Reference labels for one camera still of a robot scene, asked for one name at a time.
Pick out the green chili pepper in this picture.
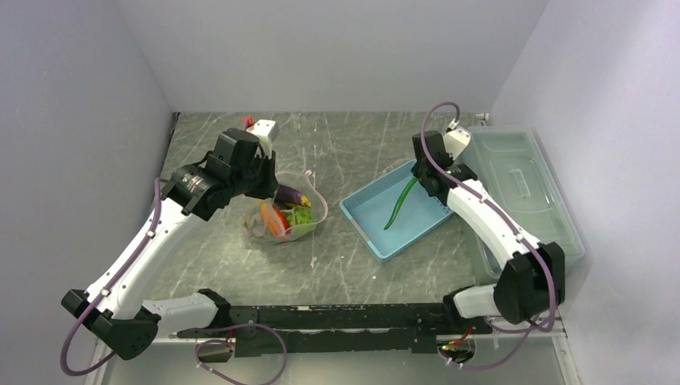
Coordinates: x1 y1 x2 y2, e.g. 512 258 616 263
383 176 419 231

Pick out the purple eggplant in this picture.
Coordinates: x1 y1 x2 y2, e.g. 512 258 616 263
274 184 312 207

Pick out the clear zip top bag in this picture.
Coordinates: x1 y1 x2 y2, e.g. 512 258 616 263
243 170 329 244

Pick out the green lime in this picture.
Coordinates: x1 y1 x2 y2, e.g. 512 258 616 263
287 206 315 226

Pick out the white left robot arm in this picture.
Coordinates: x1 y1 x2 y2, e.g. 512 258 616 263
62 121 277 360

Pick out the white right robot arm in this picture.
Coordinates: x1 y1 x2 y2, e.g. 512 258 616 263
411 129 565 333

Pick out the blue plastic basket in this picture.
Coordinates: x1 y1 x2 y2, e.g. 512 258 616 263
339 160 452 264

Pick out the clear plastic storage box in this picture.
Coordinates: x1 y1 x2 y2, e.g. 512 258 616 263
457 126 585 269

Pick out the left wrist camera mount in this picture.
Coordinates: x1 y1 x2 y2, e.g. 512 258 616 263
241 115 280 157

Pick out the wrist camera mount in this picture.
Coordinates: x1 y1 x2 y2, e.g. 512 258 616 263
241 115 280 157
443 120 472 162

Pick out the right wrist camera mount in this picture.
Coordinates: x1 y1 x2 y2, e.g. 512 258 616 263
443 120 472 162

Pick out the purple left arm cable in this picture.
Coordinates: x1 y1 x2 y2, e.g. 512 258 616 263
59 177 166 377

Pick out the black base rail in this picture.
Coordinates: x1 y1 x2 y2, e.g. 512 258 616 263
176 302 492 358

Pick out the aluminium frame rail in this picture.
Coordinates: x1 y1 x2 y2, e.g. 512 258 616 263
86 303 581 384

